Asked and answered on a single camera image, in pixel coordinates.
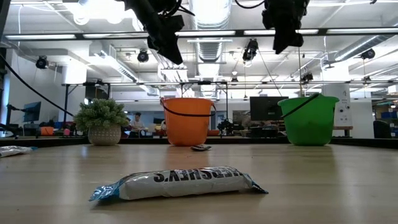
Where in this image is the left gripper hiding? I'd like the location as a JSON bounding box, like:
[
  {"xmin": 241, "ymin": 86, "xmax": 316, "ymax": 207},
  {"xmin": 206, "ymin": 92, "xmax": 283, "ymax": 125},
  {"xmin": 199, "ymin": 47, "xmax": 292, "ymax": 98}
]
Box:
[{"xmin": 136, "ymin": 0, "xmax": 187, "ymax": 66}]

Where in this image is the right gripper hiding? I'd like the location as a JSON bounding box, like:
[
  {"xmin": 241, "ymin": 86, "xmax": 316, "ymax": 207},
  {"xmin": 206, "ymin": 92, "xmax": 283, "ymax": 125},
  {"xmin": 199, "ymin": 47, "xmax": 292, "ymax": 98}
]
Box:
[{"xmin": 262, "ymin": 0, "xmax": 311, "ymax": 55}]

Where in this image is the white blue Hershey's bar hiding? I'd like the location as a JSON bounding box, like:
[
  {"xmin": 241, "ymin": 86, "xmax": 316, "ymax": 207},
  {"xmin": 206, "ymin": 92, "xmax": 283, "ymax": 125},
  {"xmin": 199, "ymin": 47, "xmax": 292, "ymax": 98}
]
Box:
[
  {"xmin": 0, "ymin": 145, "xmax": 39, "ymax": 159},
  {"xmin": 88, "ymin": 165, "xmax": 269, "ymax": 202}
]

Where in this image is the white LED light bar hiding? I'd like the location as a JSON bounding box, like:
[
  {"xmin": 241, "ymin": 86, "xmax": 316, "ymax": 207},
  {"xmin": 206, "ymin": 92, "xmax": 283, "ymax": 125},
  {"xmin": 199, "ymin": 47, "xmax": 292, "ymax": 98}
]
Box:
[
  {"xmin": 244, "ymin": 29, "xmax": 320, "ymax": 35},
  {"xmin": 4, "ymin": 34, "xmax": 77, "ymax": 40},
  {"xmin": 175, "ymin": 30, "xmax": 236, "ymax": 37},
  {"xmin": 326, "ymin": 27, "xmax": 398, "ymax": 34},
  {"xmin": 82, "ymin": 32, "xmax": 149, "ymax": 39}
]

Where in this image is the black computer monitor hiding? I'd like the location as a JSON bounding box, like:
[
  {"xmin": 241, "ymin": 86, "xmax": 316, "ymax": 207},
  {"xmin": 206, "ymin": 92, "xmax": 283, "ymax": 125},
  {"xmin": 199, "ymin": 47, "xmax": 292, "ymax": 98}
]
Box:
[
  {"xmin": 22, "ymin": 101, "xmax": 42, "ymax": 123},
  {"xmin": 249, "ymin": 96, "xmax": 289, "ymax": 122}
]

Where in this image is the orange plastic bucket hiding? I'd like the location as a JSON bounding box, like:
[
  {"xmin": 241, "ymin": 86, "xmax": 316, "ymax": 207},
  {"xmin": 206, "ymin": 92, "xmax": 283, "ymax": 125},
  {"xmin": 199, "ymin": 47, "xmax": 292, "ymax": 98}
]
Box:
[{"xmin": 159, "ymin": 96, "xmax": 218, "ymax": 147}]

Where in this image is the person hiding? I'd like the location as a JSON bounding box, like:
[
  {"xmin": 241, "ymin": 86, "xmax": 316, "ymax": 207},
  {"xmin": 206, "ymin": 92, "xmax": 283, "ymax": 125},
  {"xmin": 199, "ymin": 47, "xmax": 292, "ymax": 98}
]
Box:
[{"xmin": 129, "ymin": 111, "xmax": 146, "ymax": 139}]

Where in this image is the green plastic bucket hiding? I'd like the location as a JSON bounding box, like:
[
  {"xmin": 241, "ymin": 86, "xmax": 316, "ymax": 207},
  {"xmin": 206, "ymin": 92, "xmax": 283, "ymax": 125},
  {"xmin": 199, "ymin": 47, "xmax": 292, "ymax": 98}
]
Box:
[{"xmin": 277, "ymin": 92, "xmax": 341, "ymax": 147}]

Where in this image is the green potted plant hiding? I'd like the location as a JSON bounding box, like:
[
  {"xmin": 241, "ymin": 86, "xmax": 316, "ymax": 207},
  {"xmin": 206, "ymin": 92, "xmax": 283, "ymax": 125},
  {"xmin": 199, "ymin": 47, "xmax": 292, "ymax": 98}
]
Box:
[{"xmin": 73, "ymin": 98, "xmax": 130, "ymax": 147}]

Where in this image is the brown Hershey's chocolate bar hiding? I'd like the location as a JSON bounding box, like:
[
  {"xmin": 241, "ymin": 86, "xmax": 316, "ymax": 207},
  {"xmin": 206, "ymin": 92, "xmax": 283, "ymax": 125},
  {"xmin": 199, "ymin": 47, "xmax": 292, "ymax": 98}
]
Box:
[{"xmin": 190, "ymin": 143, "xmax": 213, "ymax": 152}]

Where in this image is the black office chair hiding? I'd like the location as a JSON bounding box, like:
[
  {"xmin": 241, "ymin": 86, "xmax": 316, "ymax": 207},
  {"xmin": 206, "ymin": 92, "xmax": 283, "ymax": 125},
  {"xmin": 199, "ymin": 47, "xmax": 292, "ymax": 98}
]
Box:
[{"xmin": 372, "ymin": 120, "xmax": 392, "ymax": 138}]

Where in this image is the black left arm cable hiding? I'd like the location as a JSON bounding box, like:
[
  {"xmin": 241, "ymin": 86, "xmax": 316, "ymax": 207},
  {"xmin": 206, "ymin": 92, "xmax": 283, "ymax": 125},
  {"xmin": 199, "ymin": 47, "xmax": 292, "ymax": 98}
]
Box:
[{"xmin": 161, "ymin": 0, "xmax": 196, "ymax": 17}]

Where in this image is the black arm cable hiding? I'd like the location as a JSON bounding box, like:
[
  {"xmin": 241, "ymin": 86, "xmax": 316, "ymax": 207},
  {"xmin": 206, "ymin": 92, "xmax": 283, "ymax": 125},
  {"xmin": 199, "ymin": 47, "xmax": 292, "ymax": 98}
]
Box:
[
  {"xmin": 234, "ymin": 0, "xmax": 267, "ymax": 10},
  {"xmin": 161, "ymin": 0, "xmax": 196, "ymax": 17}
]

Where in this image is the silver ventilation duct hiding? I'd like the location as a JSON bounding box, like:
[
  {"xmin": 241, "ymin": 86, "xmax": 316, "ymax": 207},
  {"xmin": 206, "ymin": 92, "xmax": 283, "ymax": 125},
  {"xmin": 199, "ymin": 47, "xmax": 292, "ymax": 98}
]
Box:
[{"xmin": 189, "ymin": 0, "xmax": 233, "ymax": 63}]

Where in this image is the black background rig frame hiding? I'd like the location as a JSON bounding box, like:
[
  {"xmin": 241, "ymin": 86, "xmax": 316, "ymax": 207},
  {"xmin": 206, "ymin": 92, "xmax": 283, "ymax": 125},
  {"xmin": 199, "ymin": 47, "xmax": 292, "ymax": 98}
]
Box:
[{"xmin": 61, "ymin": 79, "xmax": 398, "ymax": 138}]

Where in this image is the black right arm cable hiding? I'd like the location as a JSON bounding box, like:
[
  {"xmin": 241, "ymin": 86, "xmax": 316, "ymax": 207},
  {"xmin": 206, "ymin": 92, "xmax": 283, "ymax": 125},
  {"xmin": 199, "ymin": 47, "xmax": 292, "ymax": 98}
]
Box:
[{"xmin": 234, "ymin": 0, "xmax": 267, "ymax": 10}]

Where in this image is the black aluminium rig frame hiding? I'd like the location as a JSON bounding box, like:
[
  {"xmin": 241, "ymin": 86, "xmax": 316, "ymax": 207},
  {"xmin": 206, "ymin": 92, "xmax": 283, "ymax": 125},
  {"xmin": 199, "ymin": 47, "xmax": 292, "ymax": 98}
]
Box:
[{"xmin": 0, "ymin": 27, "xmax": 398, "ymax": 149}]

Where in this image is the long black cable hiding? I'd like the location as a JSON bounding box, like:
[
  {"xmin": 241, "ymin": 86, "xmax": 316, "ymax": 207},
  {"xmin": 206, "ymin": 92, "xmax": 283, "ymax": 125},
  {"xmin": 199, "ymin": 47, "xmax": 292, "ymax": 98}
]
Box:
[{"xmin": 0, "ymin": 53, "xmax": 75, "ymax": 118}]

